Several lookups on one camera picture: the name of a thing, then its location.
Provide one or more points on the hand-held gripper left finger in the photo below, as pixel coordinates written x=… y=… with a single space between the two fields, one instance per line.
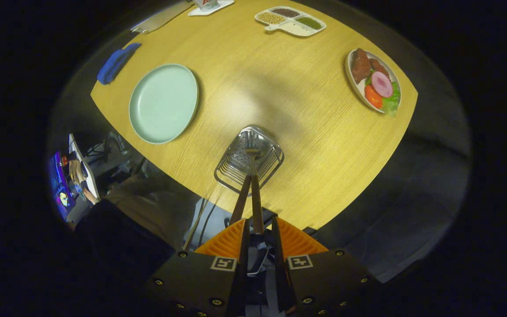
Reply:
x=200 y=281

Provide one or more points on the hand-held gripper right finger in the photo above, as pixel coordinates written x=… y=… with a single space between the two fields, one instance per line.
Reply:
x=324 y=281

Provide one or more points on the green round plate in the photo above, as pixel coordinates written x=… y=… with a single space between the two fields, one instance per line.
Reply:
x=163 y=103

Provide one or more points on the white plate with food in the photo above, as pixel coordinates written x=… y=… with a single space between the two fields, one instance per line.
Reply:
x=361 y=66

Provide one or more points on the blue folded cloth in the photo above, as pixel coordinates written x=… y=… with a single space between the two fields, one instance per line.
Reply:
x=115 y=64

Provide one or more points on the white divided condiment dish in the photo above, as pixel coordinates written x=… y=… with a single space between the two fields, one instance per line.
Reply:
x=295 y=27

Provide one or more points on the white toaster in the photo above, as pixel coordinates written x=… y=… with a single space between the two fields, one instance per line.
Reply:
x=161 y=17

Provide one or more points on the white square coaster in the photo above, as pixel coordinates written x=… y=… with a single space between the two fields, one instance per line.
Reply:
x=222 y=6

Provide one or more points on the white drink bottle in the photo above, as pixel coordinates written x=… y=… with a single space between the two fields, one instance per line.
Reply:
x=207 y=3

